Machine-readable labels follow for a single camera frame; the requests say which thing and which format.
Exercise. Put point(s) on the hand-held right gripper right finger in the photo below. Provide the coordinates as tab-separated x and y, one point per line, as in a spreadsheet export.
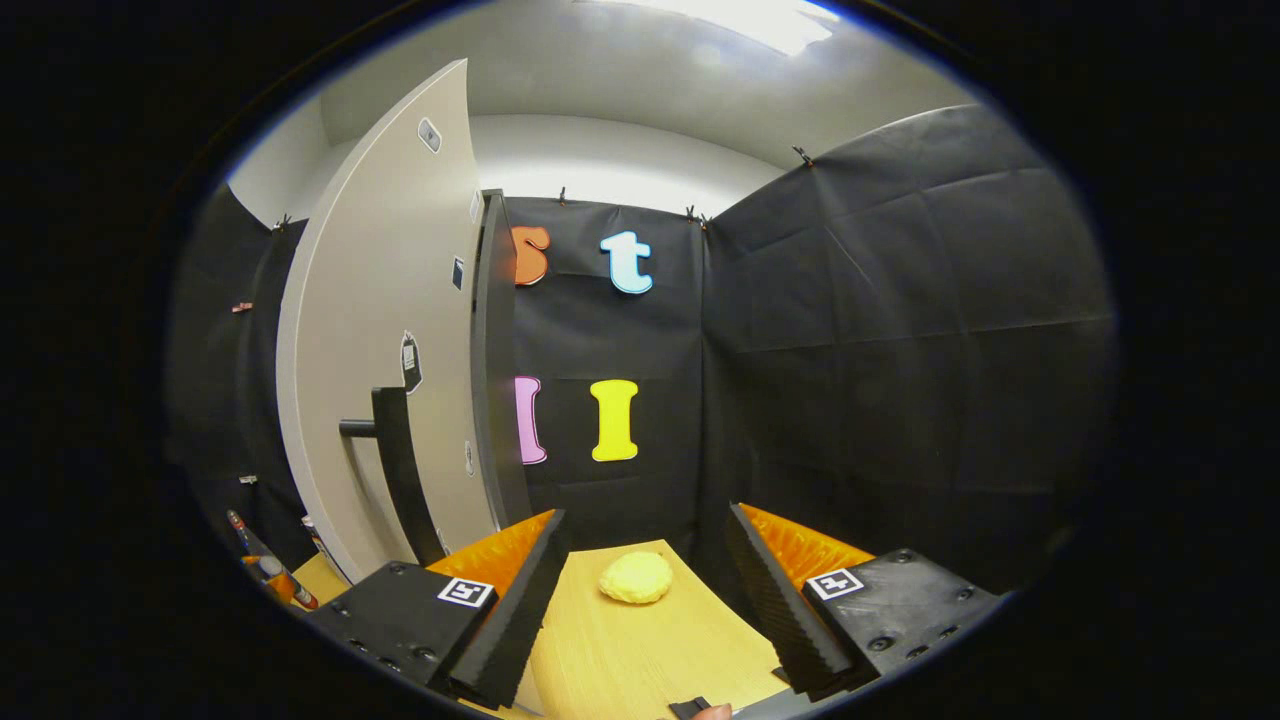
775	610

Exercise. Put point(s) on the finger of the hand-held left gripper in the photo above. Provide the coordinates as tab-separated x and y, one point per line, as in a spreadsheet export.
272	578

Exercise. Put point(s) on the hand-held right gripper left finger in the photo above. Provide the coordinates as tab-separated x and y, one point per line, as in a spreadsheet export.
515	620

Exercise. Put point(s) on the clear bottle red label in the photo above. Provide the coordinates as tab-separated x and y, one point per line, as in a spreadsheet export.
240	530

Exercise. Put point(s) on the dark grey cabinet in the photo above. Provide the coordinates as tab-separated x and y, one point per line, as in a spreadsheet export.
495	400

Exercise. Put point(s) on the beige cabinet door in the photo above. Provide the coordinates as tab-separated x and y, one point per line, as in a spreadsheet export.
380	300

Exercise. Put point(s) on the white book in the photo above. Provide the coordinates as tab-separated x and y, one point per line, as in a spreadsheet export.
313	532

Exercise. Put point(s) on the yellow lumpy object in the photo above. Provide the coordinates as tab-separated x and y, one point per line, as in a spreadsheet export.
636	578

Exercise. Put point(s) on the black backdrop cloth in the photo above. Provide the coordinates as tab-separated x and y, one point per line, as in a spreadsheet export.
900	350

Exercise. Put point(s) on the long ceiling light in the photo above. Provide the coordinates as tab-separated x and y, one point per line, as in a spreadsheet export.
740	20

